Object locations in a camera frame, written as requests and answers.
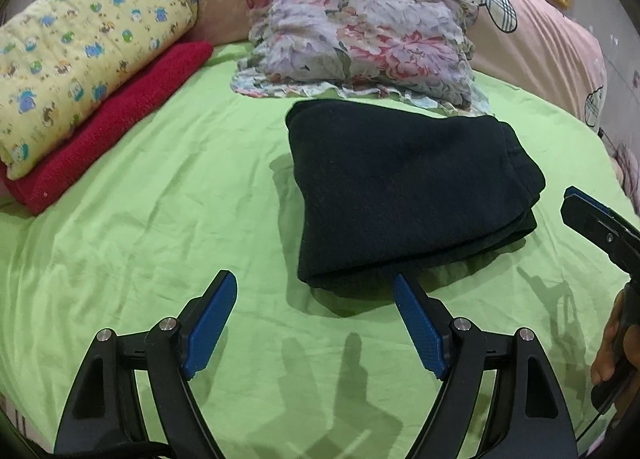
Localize black pants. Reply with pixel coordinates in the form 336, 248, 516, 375
285, 99, 546, 292

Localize right hand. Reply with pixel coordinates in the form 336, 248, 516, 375
590, 290, 639, 419

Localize pink striped pillow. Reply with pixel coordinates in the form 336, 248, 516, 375
612, 144, 640, 215

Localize green bed sheet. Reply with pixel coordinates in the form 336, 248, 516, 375
1, 45, 634, 458

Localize red folded blanket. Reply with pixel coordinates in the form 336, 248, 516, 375
1, 41, 214, 215

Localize floral ruffled pillow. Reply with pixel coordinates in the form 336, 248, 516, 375
231, 0, 490, 115

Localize yellow cartoon print quilt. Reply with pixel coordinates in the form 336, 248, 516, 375
1, 0, 198, 180

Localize black cable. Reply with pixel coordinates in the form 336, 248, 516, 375
574, 405, 609, 445

